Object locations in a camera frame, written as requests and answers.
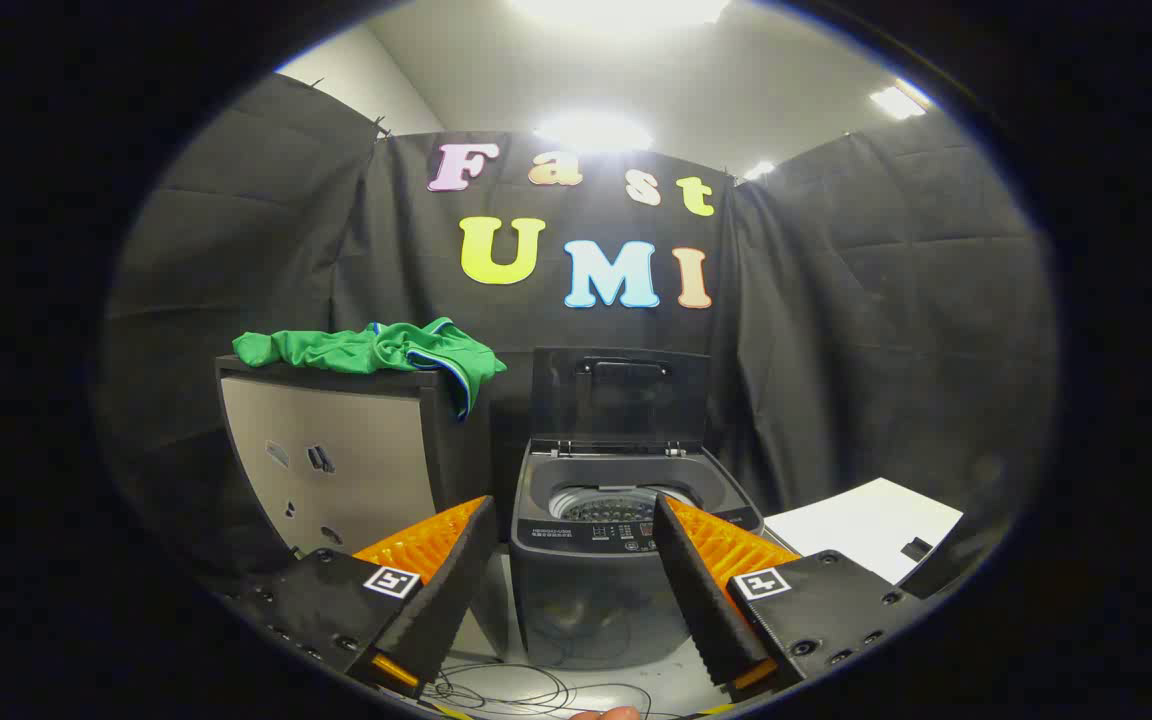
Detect black backdrop cloth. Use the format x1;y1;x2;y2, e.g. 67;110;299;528
101;72;1057;601

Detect rectangular ceiling light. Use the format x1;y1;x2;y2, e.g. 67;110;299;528
870;85;929;121

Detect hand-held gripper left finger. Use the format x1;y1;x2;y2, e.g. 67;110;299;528
234;495;499;699

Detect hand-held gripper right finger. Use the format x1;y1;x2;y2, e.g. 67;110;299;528
651;492;934;699

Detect round ceiling light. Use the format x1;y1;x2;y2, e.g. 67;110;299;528
536;114;653;153

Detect dark grey washing machine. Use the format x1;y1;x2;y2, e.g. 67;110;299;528
511;440;765;666

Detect white flat board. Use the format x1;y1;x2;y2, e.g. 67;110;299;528
766;478;965;586

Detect green polo shirt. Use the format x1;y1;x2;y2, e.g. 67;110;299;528
233;318;508;421

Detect grey cabinet with black top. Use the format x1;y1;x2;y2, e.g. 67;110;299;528
216;355;512;561

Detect large ceiling light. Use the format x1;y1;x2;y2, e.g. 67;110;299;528
506;0;737;27

